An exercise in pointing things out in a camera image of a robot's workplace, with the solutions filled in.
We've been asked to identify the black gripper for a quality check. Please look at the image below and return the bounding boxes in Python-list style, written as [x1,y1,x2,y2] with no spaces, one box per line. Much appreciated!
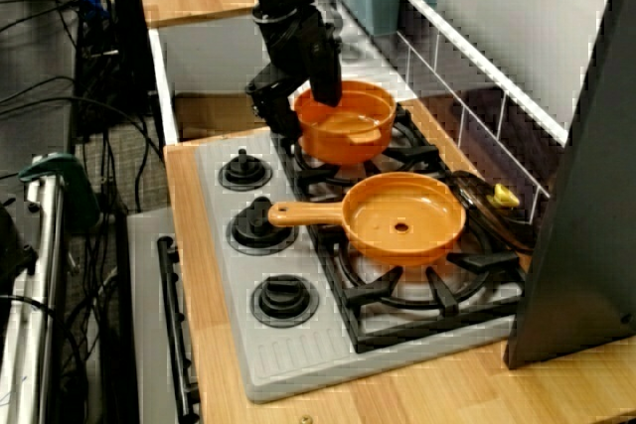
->
[246,5,344,140]

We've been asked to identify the orange plastic toy pot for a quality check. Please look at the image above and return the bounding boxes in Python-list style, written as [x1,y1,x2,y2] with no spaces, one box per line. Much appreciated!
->
[292,79,398,167]

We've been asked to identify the orange plastic toy frying pan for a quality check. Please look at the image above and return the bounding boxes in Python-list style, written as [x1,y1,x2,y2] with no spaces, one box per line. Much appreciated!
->
[266,171,468,269]

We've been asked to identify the grey toy faucet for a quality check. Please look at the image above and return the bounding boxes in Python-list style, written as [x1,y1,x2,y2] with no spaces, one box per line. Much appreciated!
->
[330,0,365,64]

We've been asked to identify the white toy sink basin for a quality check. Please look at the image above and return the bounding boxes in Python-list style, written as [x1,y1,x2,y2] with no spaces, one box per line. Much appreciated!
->
[147,1,418,147]

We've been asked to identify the black stove knob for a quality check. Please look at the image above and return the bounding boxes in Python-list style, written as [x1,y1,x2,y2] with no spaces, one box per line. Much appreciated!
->
[226,195,302,257]
[249,273,322,330]
[218,148,273,193]

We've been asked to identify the black computer tower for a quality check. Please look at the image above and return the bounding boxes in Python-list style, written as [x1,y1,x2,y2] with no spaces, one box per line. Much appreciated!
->
[107,0,156,115]

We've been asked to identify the dark tile backsplash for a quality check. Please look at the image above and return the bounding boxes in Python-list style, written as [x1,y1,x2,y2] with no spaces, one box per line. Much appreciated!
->
[397,0,570,226]

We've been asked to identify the glass lid with yellow knob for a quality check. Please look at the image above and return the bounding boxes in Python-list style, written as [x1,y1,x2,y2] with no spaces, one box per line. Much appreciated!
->
[446,170,541,254]

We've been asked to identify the green clamp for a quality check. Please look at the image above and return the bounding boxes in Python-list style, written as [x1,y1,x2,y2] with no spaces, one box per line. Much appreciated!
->
[18,151,103,234]

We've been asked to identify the black burner grate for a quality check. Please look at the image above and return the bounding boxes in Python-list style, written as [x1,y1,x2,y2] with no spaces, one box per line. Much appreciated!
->
[270,103,528,355]

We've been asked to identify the grey toy oven cabinet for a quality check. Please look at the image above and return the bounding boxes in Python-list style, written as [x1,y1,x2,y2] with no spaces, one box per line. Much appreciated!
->
[126,208,200,424]

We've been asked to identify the grey toy stove top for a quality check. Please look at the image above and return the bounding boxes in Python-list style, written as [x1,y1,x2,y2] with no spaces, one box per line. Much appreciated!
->
[193,130,528,404]

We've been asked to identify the black side panel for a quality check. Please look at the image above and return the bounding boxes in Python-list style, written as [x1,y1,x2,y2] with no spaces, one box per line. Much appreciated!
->
[504,0,636,370]

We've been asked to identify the black equipment box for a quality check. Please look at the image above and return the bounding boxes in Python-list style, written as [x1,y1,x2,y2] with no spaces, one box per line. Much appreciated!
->
[0,200,39,296]

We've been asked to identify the wooden countertop board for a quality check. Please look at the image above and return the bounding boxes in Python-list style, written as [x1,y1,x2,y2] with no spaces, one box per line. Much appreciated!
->
[163,98,636,424]

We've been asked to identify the black cable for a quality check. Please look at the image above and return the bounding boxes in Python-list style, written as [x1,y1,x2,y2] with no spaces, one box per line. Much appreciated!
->
[0,73,77,108]
[0,94,168,163]

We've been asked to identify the black oven door handle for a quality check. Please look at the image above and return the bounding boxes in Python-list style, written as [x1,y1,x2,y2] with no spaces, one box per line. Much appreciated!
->
[156,235,200,420]

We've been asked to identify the aluminium frame rail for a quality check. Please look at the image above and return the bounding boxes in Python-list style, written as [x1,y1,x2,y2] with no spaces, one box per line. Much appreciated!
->
[0,155,69,424]

